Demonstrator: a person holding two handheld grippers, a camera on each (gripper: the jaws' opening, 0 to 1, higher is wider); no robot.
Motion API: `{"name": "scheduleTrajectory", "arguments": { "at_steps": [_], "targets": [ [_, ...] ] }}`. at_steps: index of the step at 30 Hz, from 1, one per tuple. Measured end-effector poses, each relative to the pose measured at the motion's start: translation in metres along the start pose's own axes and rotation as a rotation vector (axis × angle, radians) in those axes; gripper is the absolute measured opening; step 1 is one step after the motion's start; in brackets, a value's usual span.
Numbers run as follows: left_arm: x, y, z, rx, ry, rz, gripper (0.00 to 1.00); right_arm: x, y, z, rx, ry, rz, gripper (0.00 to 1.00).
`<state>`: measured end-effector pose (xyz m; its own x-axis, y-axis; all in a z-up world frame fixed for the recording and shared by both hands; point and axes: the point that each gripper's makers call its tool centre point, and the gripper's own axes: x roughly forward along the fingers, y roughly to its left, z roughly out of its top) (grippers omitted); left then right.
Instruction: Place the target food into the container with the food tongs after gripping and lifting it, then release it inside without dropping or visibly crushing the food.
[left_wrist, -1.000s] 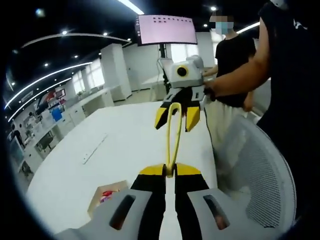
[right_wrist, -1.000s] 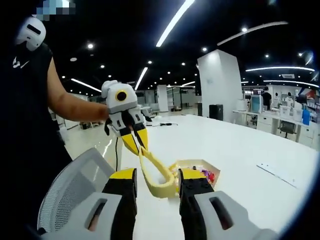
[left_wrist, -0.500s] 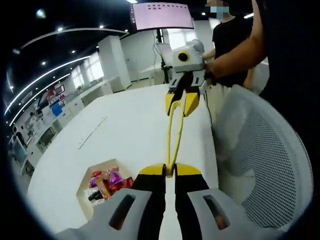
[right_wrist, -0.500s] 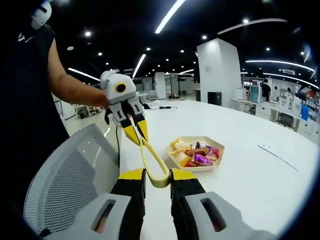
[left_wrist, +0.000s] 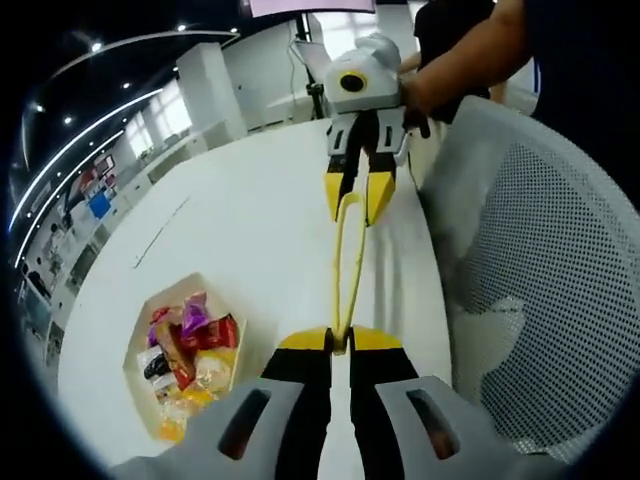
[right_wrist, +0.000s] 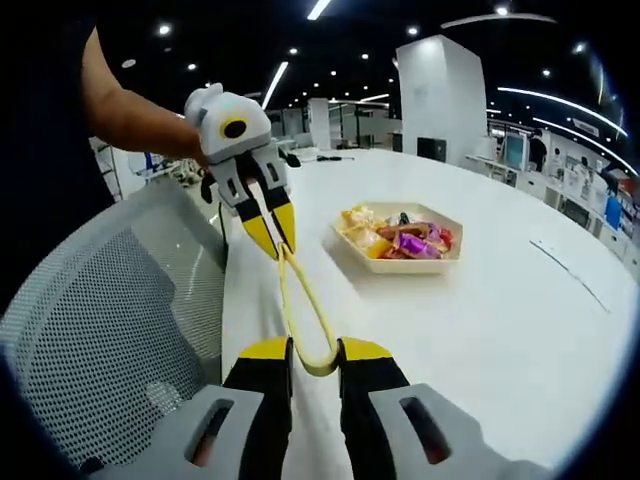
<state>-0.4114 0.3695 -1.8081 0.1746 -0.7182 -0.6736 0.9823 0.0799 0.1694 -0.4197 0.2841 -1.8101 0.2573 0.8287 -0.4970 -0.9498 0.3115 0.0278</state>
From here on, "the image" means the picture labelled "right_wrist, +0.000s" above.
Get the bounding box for beige hexagonal container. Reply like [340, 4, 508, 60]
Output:
[330, 201, 465, 275]

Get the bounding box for row of white cabinets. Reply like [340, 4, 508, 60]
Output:
[464, 149, 640, 266]

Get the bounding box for white kiosk screen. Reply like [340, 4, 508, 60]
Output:
[501, 132, 530, 172]

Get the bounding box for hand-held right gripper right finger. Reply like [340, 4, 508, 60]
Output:
[337, 336, 554, 480]

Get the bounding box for black cabinet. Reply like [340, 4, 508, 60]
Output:
[416, 136, 448, 163]

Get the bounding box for blue storage box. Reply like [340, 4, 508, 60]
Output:
[605, 195, 624, 231]

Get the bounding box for person's dark shirt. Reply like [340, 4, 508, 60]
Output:
[0, 19, 119, 321]

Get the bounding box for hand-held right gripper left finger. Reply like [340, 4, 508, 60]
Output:
[87, 336, 295, 480]

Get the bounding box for yellow food tongs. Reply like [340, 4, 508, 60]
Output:
[276, 241, 344, 377]

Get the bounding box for pile of snacks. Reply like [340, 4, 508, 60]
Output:
[339, 203, 454, 261]

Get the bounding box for grey mesh office chair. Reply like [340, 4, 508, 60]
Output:
[0, 177, 229, 469]

